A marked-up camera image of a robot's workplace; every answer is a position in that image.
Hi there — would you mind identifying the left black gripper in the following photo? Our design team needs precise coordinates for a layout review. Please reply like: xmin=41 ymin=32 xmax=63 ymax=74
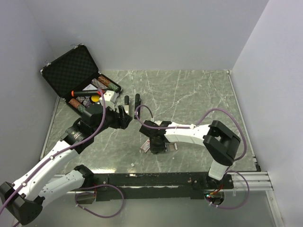
xmin=92 ymin=103 xmax=132 ymax=135

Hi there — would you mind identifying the striped staple strip pack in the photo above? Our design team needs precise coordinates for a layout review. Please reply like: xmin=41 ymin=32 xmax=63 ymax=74
xmin=166 ymin=143 xmax=178 ymax=152

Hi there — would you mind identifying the grey and black stapler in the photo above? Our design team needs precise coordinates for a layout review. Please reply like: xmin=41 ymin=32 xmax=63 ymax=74
xmin=124 ymin=95 xmax=130 ymax=114

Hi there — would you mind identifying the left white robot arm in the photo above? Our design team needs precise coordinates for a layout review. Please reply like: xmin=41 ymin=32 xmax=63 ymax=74
xmin=0 ymin=104 xmax=132 ymax=225

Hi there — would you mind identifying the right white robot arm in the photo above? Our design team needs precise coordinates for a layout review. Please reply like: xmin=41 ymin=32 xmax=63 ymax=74
xmin=139 ymin=120 xmax=241 ymax=188

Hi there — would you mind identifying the red white staple box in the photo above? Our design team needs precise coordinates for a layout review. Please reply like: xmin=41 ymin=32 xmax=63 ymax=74
xmin=140 ymin=140 xmax=150 ymax=153

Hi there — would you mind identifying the yellow poker chip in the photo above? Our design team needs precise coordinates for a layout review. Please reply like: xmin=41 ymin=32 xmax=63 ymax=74
xmin=90 ymin=96 xmax=100 ymax=103

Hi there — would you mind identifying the black orange marker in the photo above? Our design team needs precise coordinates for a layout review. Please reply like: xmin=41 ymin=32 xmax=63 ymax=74
xmin=71 ymin=90 xmax=101 ymax=97

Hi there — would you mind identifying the black poker chip case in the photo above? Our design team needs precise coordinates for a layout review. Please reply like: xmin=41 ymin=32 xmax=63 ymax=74
xmin=40 ymin=44 xmax=123 ymax=115

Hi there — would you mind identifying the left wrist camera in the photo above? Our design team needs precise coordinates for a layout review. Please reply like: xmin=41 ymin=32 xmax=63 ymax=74
xmin=99 ymin=90 xmax=118 ymax=111

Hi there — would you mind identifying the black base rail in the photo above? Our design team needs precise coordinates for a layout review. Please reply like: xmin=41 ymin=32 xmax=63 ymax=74
xmin=65 ymin=171 xmax=235 ymax=201

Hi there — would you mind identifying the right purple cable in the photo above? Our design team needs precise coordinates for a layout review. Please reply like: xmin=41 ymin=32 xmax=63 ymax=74
xmin=134 ymin=105 xmax=250 ymax=210

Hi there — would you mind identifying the purple cable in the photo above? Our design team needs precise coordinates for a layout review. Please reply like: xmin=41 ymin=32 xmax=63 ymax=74
xmin=0 ymin=88 xmax=125 ymax=227
xmin=134 ymin=105 xmax=250 ymax=210

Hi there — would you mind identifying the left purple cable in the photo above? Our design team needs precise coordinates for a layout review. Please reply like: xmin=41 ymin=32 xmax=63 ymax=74
xmin=0 ymin=88 xmax=125 ymax=227

